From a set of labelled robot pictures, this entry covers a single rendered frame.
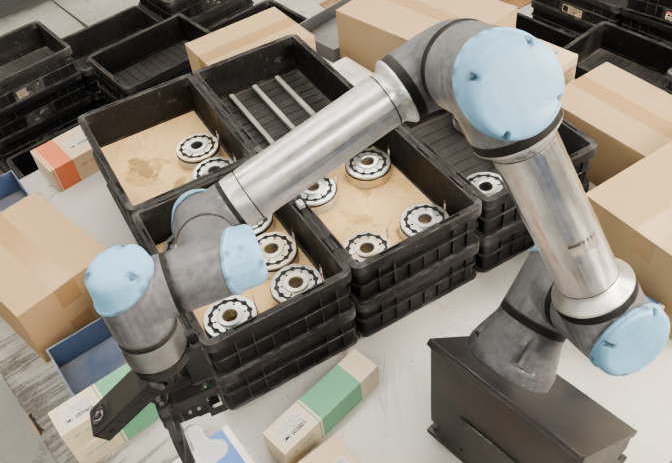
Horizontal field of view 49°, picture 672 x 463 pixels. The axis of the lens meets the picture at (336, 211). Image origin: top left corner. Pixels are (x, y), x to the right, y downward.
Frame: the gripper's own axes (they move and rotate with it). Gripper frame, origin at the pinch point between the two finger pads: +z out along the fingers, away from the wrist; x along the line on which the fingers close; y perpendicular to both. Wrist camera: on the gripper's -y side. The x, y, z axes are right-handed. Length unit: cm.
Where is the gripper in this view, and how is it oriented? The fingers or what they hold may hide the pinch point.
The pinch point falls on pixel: (189, 446)
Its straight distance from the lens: 109.0
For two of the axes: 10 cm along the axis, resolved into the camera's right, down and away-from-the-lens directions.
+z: 1.6, 7.5, 6.5
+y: 9.1, -3.6, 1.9
